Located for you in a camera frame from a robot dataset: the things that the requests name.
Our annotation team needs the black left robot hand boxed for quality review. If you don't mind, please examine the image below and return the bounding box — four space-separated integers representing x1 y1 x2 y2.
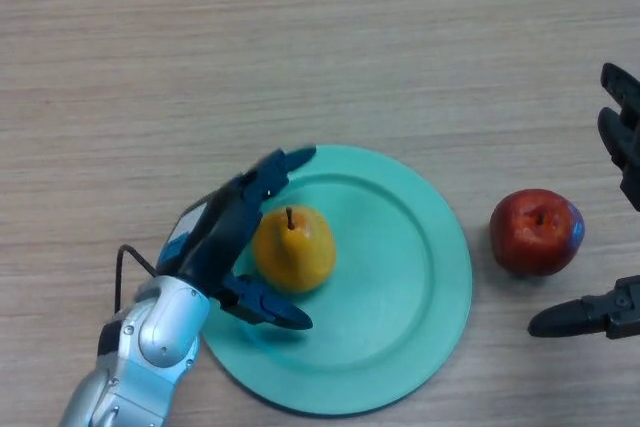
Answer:
155 146 317 332

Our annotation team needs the yellow pear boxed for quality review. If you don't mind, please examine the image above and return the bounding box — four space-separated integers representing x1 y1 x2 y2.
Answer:
252 205 336 294

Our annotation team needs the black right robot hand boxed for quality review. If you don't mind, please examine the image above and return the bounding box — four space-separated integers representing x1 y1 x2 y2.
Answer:
528 62 640 341

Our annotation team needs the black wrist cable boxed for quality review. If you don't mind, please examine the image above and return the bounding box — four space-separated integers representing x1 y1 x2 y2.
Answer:
113 244 157 316

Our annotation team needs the red apple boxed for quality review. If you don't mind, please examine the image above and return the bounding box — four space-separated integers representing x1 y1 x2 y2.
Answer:
488 188 586 278

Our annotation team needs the green round plate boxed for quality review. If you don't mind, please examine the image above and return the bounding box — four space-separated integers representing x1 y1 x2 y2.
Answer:
199 144 474 417

